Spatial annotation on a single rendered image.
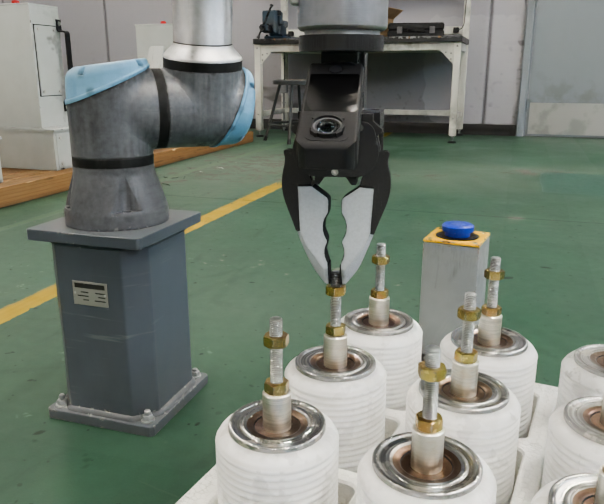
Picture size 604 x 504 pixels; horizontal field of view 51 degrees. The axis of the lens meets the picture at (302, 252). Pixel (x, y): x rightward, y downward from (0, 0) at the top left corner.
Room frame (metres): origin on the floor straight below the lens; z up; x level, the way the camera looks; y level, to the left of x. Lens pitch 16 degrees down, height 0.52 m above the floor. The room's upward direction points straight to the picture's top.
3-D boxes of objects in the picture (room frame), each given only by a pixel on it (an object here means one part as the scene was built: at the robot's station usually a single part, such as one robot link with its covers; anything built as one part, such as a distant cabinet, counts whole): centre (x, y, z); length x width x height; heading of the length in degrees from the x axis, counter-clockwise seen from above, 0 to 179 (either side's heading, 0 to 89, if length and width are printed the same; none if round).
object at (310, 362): (0.55, -0.03, 0.25); 0.08 x 0.08 x 0.01
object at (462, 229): (0.79, -0.20, 0.32); 0.04 x 0.04 x 0.02
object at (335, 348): (0.55, -0.03, 0.26); 0.02 x 0.02 x 0.03
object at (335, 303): (0.55, -0.03, 0.30); 0.01 x 0.01 x 0.08
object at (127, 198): (0.94, 0.28, 0.35); 0.15 x 0.15 x 0.10
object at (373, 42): (0.57, -0.03, 0.48); 0.09 x 0.08 x 0.12; 170
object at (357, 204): (0.56, -0.05, 0.38); 0.06 x 0.03 x 0.09; 170
